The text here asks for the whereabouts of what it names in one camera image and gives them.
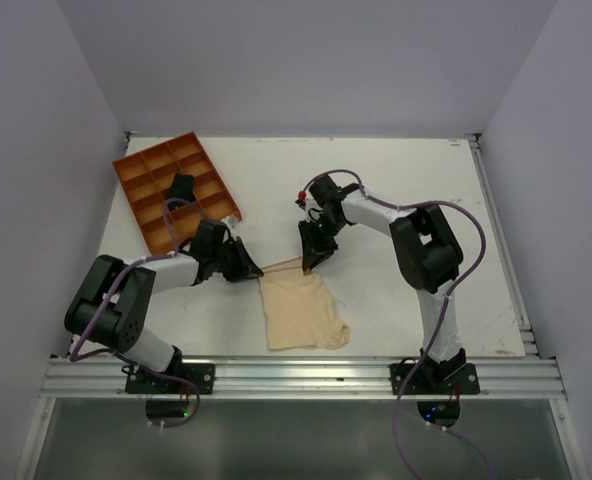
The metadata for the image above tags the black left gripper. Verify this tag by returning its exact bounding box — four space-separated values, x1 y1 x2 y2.
210 235 262 282

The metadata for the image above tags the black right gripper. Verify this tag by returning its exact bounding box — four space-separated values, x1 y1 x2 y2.
299 214 346 268

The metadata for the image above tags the cream beige underwear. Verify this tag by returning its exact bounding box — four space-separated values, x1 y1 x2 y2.
259 258 350 352

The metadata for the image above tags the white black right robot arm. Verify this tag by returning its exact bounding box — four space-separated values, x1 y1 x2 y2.
296 174 466 393

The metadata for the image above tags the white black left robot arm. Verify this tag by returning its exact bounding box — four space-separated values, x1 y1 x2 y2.
64 219 263 393

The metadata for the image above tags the black rolled garment in tray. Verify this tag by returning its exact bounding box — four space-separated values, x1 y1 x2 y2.
166 172 196 211

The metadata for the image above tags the orange compartment tray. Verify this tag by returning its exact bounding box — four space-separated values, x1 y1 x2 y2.
113 132 242 255

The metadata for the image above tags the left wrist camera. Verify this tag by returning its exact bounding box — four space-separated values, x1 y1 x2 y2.
222 215 240 229

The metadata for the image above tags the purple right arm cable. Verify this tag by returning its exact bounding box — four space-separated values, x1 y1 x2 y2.
307 168 492 480

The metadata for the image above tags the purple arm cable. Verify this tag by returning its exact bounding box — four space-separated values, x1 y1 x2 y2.
307 168 492 480
68 196 203 429

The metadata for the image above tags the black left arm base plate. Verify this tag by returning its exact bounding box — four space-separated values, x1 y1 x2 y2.
121 362 216 395

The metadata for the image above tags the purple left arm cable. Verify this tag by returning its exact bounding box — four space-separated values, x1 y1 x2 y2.
68 196 203 429

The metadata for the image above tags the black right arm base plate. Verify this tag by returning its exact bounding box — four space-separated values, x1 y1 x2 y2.
389 362 481 396

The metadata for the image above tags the aluminium mounting rail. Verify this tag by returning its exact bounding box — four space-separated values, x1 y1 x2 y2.
39 356 566 400

